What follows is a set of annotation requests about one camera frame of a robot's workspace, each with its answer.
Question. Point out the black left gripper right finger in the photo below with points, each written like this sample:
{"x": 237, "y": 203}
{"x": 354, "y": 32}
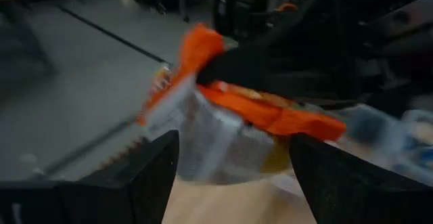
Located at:
{"x": 355, "y": 197}

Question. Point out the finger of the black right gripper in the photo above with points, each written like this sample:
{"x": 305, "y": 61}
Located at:
{"x": 243, "y": 68}

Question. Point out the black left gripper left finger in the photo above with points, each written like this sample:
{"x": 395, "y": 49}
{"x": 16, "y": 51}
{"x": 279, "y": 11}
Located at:
{"x": 135, "y": 190}

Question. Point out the clear plastic bin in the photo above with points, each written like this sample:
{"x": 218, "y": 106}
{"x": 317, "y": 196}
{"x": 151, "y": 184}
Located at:
{"x": 372, "y": 129}

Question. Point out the orange Maruchan ramen pack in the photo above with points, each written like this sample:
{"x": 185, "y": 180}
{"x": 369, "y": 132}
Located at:
{"x": 220, "y": 142}

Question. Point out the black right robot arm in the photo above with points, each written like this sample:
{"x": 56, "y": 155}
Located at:
{"x": 399, "y": 31}

